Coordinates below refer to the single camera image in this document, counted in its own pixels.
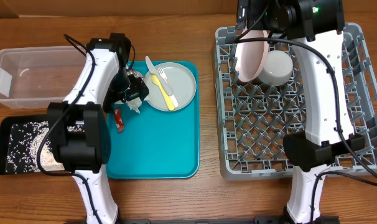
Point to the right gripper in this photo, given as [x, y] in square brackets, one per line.
[254, 22]

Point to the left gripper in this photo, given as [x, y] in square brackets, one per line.
[139, 88]

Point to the aluminium foil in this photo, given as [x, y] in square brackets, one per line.
[137, 74]

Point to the white tissue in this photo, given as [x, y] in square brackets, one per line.
[133, 104]

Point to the grey bowl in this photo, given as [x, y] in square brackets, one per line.
[277, 69]

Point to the white round plate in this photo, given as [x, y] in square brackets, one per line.
[251, 58]

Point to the white rice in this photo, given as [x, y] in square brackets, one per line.
[24, 141]

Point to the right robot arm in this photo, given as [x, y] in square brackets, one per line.
[315, 30]

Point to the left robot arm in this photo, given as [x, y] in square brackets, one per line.
[78, 132]

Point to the grey dishwasher rack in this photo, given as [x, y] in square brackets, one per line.
[253, 117]

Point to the black waste tray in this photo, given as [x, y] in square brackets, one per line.
[5, 130]

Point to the red candy wrapper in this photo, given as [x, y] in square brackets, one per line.
[118, 120]

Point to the yellow plastic spoon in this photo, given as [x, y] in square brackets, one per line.
[166, 97]

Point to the white plastic knife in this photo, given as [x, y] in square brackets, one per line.
[168, 89]

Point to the white plastic fork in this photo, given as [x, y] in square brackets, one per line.
[162, 73]

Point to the grey round plate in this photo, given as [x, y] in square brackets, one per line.
[182, 90]

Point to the teal serving tray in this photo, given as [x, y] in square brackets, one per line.
[157, 143]

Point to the clear plastic bin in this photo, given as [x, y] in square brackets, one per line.
[33, 77]

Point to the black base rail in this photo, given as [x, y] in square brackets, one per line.
[256, 220]

